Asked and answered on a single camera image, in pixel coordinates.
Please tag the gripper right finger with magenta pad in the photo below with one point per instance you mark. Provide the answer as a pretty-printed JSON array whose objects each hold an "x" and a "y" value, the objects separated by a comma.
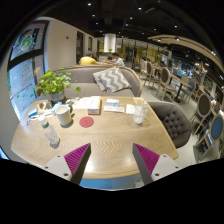
[{"x": 146, "y": 161}]

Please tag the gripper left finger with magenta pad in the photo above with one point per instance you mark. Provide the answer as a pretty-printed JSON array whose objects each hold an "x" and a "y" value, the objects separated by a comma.
[{"x": 77, "y": 160}]

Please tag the clear plastic water bottle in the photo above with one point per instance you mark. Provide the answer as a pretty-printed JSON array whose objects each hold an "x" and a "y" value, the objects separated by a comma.
[{"x": 49, "y": 130}]

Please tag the red round coaster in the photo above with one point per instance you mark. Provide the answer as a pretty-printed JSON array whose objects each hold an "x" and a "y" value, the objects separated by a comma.
[{"x": 86, "y": 122}]

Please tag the dark grey tufted armchair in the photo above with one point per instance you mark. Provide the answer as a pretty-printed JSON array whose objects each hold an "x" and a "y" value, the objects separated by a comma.
[{"x": 174, "y": 121}]

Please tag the white ceramic mug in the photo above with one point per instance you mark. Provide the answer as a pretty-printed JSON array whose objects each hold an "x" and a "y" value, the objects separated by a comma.
[{"x": 63, "y": 113}]

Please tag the clear glass with straws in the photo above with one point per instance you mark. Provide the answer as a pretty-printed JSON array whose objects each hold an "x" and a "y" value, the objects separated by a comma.
[{"x": 141, "y": 109}]

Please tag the white napkin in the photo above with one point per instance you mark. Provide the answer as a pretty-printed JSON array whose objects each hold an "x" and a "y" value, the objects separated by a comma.
[{"x": 130, "y": 109}]

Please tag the white paper booklet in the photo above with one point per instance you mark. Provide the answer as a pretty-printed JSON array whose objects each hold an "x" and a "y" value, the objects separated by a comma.
[{"x": 116, "y": 109}]

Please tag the small blue white box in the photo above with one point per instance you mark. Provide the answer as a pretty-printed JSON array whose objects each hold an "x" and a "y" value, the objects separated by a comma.
[{"x": 112, "y": 102}]

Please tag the blue cushioned wooden chair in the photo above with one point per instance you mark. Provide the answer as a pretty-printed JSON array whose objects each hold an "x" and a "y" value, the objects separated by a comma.
[{"x": 212, "y": 135}]

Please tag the grey upholstered sofa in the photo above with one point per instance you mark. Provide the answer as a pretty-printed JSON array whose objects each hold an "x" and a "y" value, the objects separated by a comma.
[{"x": 84, "y": 84}]

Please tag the green potted plant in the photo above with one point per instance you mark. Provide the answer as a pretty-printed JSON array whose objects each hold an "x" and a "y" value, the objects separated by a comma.
[{"x": 53, "y": 83}]

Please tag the grey chevron pillow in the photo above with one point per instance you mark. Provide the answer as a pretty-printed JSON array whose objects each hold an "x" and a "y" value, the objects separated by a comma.
[{"x": 111, "y": 80}]

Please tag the beige wooden dining chair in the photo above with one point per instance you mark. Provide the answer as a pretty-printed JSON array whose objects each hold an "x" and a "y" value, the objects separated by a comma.
[{"x": 165, "y": 78}]

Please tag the person in yellow shirt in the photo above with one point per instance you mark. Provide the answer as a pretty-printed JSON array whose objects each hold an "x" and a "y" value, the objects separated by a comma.
[{"x": 87, "y": 59}]

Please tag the person in white shirt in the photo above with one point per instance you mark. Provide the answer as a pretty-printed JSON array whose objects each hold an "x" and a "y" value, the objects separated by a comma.
[{"x": 116, "y": 60}]

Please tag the wall poster with frame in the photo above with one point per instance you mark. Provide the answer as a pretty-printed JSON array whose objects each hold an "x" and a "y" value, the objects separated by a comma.
[{"x": 31, "y": 38}]

